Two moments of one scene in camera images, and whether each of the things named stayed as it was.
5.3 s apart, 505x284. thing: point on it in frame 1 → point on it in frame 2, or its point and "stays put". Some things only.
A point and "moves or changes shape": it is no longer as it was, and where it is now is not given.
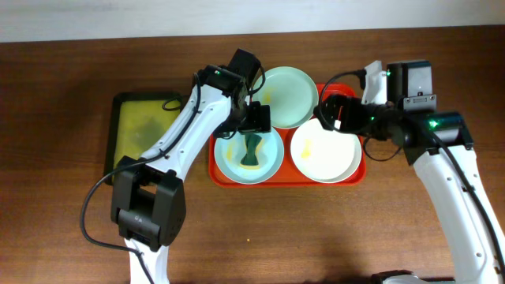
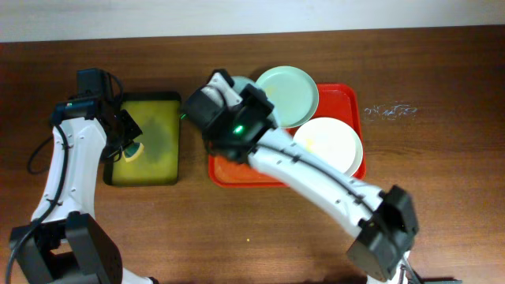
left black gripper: [252, 125] → [126, 132]
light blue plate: [229, 152] moves or changes shape
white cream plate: [323, 155] stays put
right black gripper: [334, 104] → [241, 110]
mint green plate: [292, 95] stays put
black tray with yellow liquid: [136, 119] stays put
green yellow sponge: [251, 159] moves or changes shape
